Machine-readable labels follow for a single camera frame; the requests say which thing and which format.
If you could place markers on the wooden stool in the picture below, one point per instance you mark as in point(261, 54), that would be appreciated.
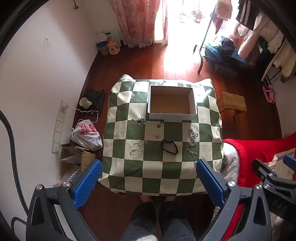
point(233, 102)

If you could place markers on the clothes rack with clothes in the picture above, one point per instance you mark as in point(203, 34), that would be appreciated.
point(270, 30)

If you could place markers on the black bag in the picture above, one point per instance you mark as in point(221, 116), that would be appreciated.
point(97, 97)

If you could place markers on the grey patterned bedsheet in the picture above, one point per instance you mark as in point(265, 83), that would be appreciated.
point(231, 166)

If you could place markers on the clear plastic wrap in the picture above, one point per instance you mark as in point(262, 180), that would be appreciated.
point(69, 177)

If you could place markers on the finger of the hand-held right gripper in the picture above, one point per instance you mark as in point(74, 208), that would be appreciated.
point(290, 161)
point(261, 168)

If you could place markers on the white cardboard box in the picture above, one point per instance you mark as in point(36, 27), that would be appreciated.
point(172, 105)

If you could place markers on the pink hanging cloth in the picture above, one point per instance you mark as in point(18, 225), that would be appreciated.
point(222, 14)

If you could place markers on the grey fuzzy pants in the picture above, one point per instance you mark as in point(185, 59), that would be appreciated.
point(138, 231)

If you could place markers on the blue clothes pile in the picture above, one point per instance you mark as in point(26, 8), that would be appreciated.
point(229, 53)

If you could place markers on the white bathroom scale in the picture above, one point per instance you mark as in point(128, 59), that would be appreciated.
point(114, 34)

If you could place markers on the red blanket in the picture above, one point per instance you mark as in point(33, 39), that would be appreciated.
point(254, 148)

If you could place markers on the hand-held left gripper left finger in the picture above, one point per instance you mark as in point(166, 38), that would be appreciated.
point(89, 183)

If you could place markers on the green white checkered cloth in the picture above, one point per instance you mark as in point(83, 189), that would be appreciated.
point(152, 171)

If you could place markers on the brown cardboard box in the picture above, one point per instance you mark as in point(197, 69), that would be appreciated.
point(76, 157)

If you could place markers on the blue-lidded plastic container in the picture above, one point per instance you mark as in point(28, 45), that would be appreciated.
point(103, 48)

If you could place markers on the white red printed plastic bag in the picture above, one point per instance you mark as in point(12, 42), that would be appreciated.
point(86, 136)

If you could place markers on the pink hangers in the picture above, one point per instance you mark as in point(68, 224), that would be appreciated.
point(269, 92)

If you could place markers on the pink floral curtain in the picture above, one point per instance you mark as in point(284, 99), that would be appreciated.
point(136, 20)

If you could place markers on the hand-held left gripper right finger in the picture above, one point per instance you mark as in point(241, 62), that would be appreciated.
point(209, 183)

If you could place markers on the potted plants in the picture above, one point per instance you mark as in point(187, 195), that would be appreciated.
point(194, 15)

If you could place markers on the metal clothes rack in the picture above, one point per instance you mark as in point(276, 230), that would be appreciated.
point(203, 44)

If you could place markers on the white power strip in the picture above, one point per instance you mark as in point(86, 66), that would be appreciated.
point(59, 129)

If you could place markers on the white crumpled bag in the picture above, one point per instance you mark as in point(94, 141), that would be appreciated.
point(100, 36)

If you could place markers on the orange detergent bottle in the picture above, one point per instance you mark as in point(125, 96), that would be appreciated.
point(113, 48)

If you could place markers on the grey storage box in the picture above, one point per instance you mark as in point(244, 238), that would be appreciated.
point(225, 69)

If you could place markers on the white printed paper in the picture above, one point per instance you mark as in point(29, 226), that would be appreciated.
point(285, 170)

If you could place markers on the black fuzzy slipper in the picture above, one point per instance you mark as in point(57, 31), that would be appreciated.
point(143, 212)
point(172, 212)

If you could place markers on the white mug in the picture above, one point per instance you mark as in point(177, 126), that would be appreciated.
point(84, 103)

